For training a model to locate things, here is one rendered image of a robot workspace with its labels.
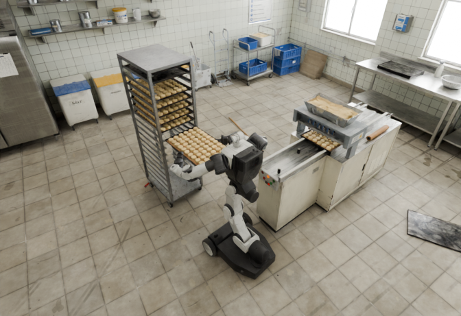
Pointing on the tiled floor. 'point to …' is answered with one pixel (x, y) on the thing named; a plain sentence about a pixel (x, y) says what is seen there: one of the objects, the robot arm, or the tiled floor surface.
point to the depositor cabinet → (328, 201)
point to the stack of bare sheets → (434, 230)
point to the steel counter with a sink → (433, 127)
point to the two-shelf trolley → (248, 59)
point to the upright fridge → (22, 90)
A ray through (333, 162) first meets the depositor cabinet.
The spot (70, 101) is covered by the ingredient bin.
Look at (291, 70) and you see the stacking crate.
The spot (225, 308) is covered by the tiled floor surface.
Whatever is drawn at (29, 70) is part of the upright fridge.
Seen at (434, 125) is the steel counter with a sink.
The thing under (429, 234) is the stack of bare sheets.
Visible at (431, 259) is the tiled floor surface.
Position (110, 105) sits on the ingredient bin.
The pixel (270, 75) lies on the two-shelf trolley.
